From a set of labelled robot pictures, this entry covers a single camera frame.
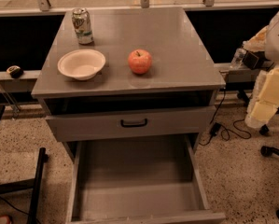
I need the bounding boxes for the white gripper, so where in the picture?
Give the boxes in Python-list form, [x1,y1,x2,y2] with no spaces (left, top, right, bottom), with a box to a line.
[243,27,279,124]

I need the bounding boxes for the red apple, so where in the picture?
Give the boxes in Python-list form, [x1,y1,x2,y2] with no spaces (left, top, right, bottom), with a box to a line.
[128,49,152,75]

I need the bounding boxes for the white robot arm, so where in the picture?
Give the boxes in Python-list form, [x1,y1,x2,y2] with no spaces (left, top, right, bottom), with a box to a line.
[244,11,279,129]

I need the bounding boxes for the grey drawer cabinet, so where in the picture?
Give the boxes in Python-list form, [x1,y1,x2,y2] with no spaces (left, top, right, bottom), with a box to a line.
[32,7,225,156]

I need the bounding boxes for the open grey lower drawer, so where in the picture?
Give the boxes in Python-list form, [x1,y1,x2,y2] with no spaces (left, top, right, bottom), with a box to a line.
[65,134,225,224]

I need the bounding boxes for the small black speaker box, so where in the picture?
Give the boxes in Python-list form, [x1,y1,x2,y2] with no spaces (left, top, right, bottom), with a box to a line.
[243,51,266,70]

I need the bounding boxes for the clear plastic water bottle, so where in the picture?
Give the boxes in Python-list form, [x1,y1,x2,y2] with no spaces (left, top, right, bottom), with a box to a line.
[230,48,246,69]

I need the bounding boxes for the black chair base wheel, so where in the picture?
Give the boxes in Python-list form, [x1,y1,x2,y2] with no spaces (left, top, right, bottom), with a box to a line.
[260,146,279,157]

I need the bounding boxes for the white paper bowl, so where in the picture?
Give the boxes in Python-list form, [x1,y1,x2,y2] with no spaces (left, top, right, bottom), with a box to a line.
[57,49,105,80]

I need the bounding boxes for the green soda can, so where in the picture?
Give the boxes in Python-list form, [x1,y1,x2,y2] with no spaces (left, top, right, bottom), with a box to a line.
[72,8,93,45]

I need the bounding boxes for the black and yellow tape measure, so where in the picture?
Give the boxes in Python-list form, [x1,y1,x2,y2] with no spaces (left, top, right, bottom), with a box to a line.
[7,65,23,78]

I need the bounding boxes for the black power adapter with cable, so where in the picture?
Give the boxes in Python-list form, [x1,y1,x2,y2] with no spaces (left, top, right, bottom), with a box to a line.
[200,91,252,147]

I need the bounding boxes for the closed grey drawer with handle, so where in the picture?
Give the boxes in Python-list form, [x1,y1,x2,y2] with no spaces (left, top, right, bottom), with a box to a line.
[47,106,216,142]

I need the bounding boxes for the black chair frame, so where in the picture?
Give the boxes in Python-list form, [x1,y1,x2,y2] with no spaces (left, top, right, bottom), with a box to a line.
[0,105,49,224]

